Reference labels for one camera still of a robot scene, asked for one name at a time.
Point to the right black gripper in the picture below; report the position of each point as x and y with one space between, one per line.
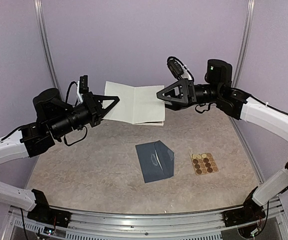
187 91

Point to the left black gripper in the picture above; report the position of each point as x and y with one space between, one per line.
95 108

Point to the beige letter with border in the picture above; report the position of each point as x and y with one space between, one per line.
137 105

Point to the blue paper envelope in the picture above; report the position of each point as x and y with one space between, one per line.
156 161

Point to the brown sticker sheet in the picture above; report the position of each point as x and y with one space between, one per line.
204 163

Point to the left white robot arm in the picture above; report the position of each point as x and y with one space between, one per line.
55 119

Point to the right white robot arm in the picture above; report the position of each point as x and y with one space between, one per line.
235 103

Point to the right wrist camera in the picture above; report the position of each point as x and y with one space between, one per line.
178 69

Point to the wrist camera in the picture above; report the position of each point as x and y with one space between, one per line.
178 69
82 88

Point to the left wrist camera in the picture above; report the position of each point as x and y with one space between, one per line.
82 88

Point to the right aluminium frame post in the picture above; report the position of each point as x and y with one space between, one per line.
244 43

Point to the aluminium frame post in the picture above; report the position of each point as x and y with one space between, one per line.
45 45
244 43

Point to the front aluminium rail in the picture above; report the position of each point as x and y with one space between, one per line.
201 225

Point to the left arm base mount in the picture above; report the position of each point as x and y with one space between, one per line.
43 213

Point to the left aluminium frame post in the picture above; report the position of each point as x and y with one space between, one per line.
45 45

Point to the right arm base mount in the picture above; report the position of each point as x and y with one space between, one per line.
243 212

